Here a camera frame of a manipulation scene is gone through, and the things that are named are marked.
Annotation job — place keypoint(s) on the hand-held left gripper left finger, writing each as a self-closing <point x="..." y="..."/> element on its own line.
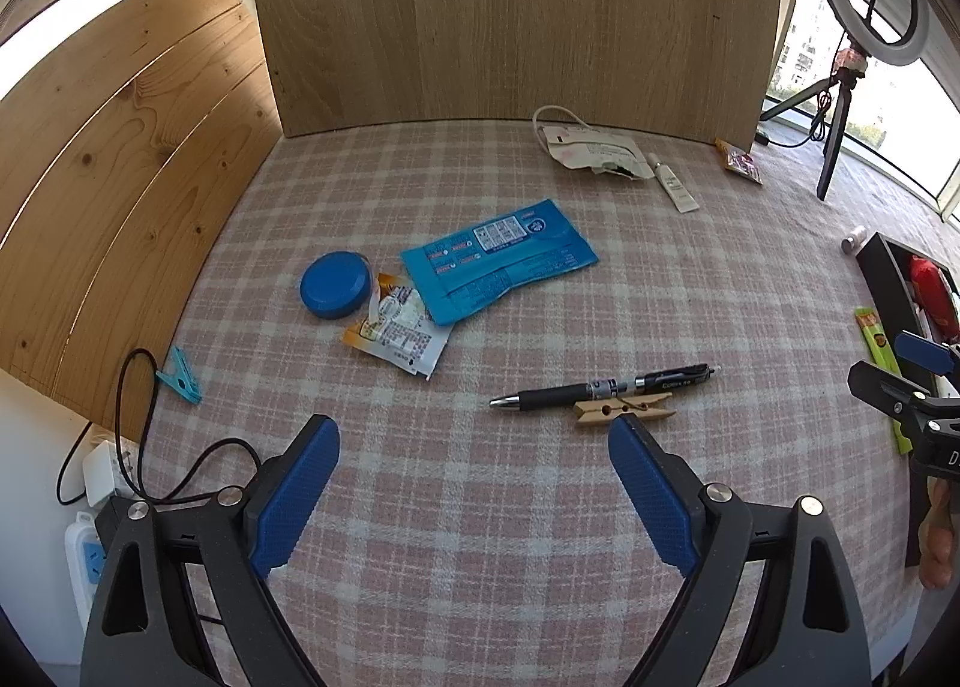
<point x="296" y="492"/>

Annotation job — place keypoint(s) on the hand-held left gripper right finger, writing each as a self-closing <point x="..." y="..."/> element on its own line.
<point x="652" y="492"/>

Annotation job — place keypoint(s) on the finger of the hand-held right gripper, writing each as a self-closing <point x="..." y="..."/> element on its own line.
<point x="881" y="387"/>
<point x="922" y="351"/>

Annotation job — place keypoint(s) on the black container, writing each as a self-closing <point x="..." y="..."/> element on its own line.
<point x="889" y="282"/>

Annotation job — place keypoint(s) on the wooden clothespin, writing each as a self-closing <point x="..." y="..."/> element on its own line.
<point x="626" y="411"/>

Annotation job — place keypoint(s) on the black pen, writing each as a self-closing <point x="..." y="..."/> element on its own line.
<point x="607" y="387"/>

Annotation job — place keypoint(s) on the orange and white sachet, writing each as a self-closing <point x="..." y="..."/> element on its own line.
<point x="397" y="340"/>

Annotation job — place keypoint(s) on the blue round lid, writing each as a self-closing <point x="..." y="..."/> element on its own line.
<point x="334" y="284"/>

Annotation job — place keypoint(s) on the orange snack packet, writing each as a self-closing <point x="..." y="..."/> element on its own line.
<point x="739" y="162"/>

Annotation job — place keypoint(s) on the blue packet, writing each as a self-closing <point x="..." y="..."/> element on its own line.
<point x="499" y="256"/>

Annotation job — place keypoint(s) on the small white tube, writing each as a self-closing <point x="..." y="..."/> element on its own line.
<point x="675" y="186"/>

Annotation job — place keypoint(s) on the torn white packet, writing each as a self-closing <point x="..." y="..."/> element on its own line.
<point x="600" y="154"/>

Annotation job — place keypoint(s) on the person's right hand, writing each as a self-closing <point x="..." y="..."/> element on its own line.
<point x="937" y="544"/>

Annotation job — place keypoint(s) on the green stick packet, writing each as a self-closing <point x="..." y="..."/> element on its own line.
<point x="877" y="342"/>

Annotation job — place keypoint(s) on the red packet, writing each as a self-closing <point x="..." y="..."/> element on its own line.
<point x="934" y="289"/>

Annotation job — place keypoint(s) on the small white bottle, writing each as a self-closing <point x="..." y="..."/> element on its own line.
<point x="853" y="241"/>

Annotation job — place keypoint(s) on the teal plastic clothespin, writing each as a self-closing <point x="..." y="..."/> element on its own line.
<point x="180" y="376"/>

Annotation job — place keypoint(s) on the pink plaid tablecloth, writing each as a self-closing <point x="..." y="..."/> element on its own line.
<point x="480" y="507"/>

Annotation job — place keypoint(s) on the white charger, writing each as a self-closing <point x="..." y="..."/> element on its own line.
<point x="101" y="473"/>

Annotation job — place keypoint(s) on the white power strip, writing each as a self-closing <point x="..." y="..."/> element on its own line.
<point x="84" y="559"/>

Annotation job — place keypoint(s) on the black tripod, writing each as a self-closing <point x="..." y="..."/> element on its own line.
<point x="838" y="124"/>

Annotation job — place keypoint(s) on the pine plank panel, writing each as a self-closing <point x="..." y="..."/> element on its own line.
<point x="127" y="169"/>

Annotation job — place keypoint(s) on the light oak board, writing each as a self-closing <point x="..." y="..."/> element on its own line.
<point x="510" y="19"/>

